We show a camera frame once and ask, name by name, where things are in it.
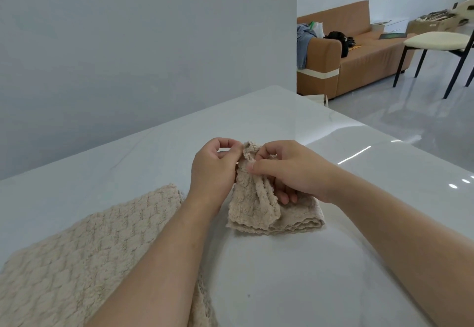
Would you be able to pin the cardboard box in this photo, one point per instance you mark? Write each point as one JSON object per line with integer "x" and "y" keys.
{"x": 418, "y": 26}

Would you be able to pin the brown sofa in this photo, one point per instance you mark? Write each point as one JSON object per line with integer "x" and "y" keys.
{"x": 366, "y": 63}

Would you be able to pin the blue grey clothing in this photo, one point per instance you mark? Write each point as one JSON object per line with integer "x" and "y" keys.
{"x": 303, "y": 45}

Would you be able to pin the cream chair with black legs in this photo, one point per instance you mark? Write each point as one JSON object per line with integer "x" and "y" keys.
{"x": 437, "y": 40}

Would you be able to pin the person's left forearm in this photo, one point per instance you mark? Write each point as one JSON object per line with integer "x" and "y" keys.
{"x": 159, "y": 275}

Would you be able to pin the stack of cloths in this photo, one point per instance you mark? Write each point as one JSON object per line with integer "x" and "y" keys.
{"x": 74, "y": 256}

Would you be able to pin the dark green book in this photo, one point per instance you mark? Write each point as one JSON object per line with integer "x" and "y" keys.
{"x": 392, "y": 36}

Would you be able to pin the white shopping bag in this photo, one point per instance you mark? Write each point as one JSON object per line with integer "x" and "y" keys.
{"x": 319, "y": 30}

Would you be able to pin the person's left hand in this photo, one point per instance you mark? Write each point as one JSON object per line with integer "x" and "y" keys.
{"x": 214, "y": 175}

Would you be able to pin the yellow paper item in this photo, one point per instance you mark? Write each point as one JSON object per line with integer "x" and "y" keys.
{"x": 357, "y": 46}

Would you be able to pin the white marble table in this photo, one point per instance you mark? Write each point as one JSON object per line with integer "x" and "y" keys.
{"x": 111, "y": 160}

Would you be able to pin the beige waffle towel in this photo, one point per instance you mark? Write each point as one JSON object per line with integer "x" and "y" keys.
{"x": 252, "y": 204}

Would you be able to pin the person's right forearm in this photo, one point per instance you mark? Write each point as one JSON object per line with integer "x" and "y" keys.
{"x": 400, "y": 241}

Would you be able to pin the person's right hand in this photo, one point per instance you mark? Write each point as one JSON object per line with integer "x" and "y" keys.
{"x": 300, "y": 171}

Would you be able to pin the black bag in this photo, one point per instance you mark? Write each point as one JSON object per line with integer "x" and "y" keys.
{"x": 337, "y": 37}

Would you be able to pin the white box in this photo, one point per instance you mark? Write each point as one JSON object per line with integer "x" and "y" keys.
{"x": 381, "y": 26}

